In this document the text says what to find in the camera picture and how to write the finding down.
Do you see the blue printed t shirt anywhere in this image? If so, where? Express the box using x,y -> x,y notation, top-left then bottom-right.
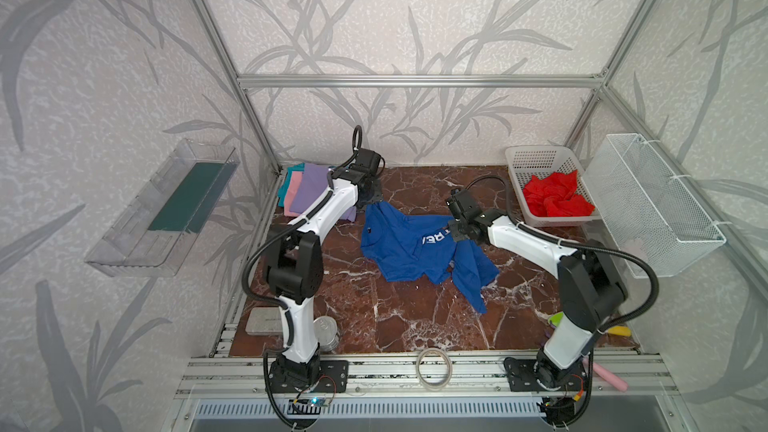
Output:
361,202 -> 499,314

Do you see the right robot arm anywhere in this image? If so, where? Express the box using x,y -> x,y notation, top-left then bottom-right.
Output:
449,210 -> 627,379

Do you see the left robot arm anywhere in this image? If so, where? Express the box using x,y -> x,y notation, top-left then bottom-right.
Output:
262,177 -> 382,366

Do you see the folded purple t shirt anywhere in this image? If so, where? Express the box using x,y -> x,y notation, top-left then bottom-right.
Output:
285,163 -> 330,217

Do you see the folded pink t shirt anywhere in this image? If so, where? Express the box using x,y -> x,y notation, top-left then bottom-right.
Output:
283,171 -> 303,217

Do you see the white plastic laundry basket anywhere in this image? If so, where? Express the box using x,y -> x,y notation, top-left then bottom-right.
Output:
505,146 -> 599,228

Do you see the red t shirt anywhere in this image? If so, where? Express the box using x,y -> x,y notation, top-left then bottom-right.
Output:
523,170 -> 595,217

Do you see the clear tape roll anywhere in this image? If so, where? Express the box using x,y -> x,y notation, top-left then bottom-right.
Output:
415,348 -> 453,392

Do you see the silver metal can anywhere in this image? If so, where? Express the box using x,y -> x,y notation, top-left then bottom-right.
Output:
313,316 -> 340,353

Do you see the grey rectangular block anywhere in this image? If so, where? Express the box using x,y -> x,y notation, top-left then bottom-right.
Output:
244,307 -> 282,336

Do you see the green book on shelf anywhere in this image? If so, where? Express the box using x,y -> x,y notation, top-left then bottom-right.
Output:
148,162 -> 237,234

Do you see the green yellow toy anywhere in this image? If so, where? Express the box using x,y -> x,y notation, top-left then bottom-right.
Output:
548,312 -> 632,337

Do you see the pink cylinder stick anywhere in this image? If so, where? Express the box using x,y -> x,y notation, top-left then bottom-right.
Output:
592,361 -> 629,392

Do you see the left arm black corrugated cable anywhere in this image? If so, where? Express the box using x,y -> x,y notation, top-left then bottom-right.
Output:
241,125 -> 365,432

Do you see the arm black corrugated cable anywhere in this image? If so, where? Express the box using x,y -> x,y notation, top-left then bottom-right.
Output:
464,174 -> 660,430
241,125 -> 365,432

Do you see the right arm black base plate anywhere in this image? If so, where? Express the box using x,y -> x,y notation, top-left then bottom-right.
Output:
503,357 -> 587,393

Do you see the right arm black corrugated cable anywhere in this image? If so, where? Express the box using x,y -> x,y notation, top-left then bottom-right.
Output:
464,174 -> 660,430

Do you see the white wire mesh basket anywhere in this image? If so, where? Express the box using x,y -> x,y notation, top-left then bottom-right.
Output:
584,133 -> 726,278

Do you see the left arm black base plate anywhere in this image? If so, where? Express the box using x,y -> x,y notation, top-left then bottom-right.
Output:
266,355 -> 349,393

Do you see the aluminium enclosure frame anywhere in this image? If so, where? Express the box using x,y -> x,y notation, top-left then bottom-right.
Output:
197,0 -> 767,431

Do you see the clear plastic wall shelf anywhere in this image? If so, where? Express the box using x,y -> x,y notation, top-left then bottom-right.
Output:
85,139 -> 240,278

